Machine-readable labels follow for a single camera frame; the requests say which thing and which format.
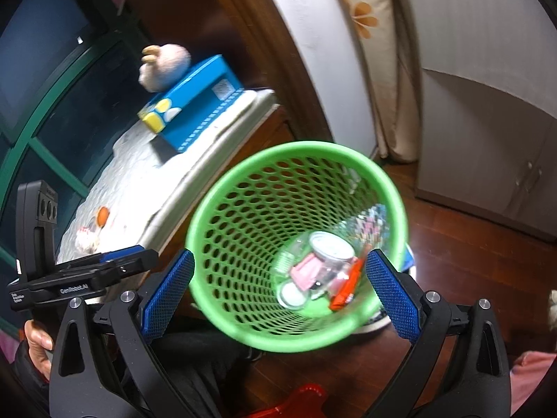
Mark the cream floral curtain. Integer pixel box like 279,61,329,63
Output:
326,0,422,163

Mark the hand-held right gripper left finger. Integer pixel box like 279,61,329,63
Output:
49,249,196,418

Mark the colourful printed packet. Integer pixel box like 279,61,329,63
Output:
339,204,389,254

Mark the beige plush toy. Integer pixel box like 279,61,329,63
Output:
138,44,192,93

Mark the green window frame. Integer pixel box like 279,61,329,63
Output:
0,0,154,336

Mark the pink cloth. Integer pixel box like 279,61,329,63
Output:
508,350,554,417

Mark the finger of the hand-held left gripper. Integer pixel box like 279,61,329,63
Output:
98,250,160,278
56,246,147,267

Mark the white cabinet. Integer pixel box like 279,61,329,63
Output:
413,65,557,245

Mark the crumpled white pink wrapper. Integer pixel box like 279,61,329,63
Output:
76,225,102,254

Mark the blue tissue box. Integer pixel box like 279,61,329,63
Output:
138,54,244,154

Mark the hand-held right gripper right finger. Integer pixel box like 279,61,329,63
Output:
364,249,511,418

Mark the pink snack packet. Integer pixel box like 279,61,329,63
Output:
291,255,323,291

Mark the person's left hand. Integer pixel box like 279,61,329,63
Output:
23,319,55,380

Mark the brown wooden headboard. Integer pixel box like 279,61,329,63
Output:
109,0,337,151

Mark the orange snack packet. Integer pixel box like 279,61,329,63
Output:
329,258,365,311

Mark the clear plastic cup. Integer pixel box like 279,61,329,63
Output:
277,231,331,311

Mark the white quilted blanket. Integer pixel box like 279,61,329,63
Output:
56,89,280,267

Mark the red plastic object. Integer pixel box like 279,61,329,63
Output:
247,382,332,418

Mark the green plastic mesh basket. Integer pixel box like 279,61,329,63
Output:
185,140,410,353

